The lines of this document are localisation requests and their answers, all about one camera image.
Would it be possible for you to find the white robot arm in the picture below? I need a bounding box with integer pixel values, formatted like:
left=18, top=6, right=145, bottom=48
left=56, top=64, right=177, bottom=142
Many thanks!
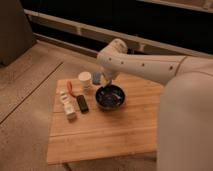
left=97, top=39, right=213, bottom=171

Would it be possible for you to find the orange handled tool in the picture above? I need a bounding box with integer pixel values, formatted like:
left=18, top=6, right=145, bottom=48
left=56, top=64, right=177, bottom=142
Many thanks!
left=67, top=81, right=75, bottom=98

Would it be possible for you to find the wooden board table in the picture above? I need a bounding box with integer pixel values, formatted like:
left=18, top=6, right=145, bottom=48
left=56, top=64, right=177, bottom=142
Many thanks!
left=47, top=74, right=163, bottom=164

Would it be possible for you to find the grey chair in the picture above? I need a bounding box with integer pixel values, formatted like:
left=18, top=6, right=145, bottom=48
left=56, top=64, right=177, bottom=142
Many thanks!
left=0, top=0, right=36, bottom=66

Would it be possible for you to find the grey blue small can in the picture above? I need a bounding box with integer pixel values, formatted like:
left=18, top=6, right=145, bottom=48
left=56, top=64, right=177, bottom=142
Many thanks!
left=92, top=72, right=101, bottom=85

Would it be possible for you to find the white sponge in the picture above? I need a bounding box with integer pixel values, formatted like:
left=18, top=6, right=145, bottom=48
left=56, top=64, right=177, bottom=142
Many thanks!
left=60, top=91, right=76, bottom=120

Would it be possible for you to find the white paper cup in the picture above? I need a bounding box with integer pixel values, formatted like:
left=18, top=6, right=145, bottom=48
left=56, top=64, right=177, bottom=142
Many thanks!
left=78, top=72, right=92, bottom=89

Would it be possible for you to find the dark ceramic bowl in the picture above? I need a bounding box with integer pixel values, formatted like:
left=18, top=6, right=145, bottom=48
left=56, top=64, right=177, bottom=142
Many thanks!
left=95, top=85, right=126, bottom=110

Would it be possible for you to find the black rectangular remote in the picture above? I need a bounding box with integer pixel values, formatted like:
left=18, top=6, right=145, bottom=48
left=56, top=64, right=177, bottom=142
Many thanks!
left=76, top=95, right=89, bottom=113

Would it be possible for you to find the white metal railing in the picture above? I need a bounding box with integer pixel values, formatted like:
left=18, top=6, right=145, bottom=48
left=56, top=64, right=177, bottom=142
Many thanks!
left=24, top=9, right=213, bottom=58

